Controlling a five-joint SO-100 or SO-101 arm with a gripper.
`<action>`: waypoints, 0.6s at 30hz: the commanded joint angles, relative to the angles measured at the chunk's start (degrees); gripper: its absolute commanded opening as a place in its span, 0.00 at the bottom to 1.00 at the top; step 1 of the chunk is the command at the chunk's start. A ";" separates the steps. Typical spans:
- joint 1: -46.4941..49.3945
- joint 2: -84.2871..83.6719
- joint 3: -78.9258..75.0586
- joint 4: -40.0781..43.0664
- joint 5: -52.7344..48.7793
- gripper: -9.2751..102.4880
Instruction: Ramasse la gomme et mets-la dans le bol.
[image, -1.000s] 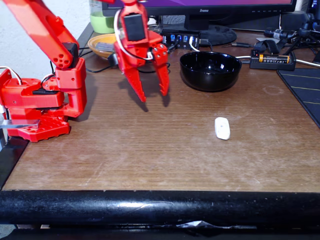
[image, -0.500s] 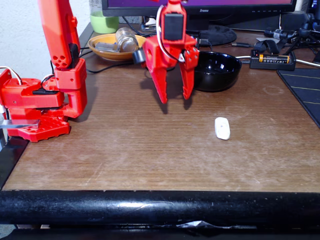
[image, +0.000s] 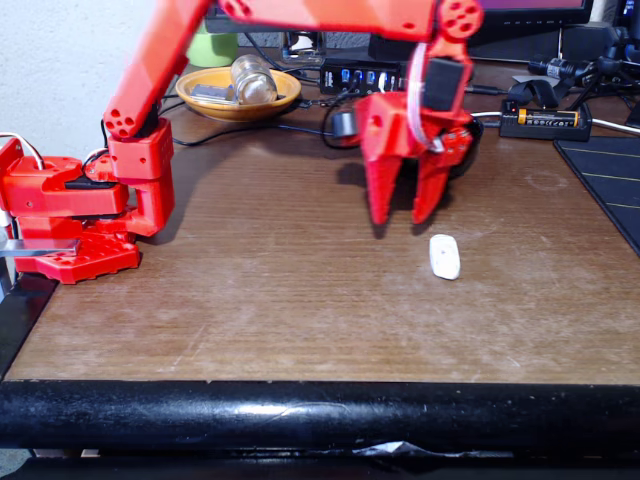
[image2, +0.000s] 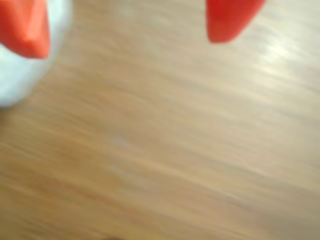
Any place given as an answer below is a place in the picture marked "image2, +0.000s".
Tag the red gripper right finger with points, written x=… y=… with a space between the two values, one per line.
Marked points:
x=230 y=20

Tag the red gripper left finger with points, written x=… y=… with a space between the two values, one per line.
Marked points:
x=22 y=27

